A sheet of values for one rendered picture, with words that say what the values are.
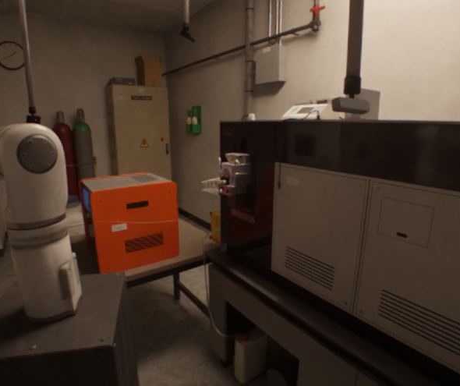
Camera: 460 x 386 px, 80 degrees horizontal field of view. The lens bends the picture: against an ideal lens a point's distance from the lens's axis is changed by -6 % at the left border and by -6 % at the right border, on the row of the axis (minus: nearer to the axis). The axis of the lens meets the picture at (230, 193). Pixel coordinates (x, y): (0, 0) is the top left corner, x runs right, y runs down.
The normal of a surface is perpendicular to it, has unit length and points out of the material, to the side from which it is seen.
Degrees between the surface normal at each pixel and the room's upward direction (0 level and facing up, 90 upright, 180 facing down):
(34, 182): 93
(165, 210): 90
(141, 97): 90
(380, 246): 90
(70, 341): 0
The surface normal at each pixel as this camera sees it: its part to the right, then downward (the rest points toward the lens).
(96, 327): 0.00, -0.97
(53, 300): 0.66, 0.18
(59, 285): 0.82, 0.13
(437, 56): -0.81, 0.14
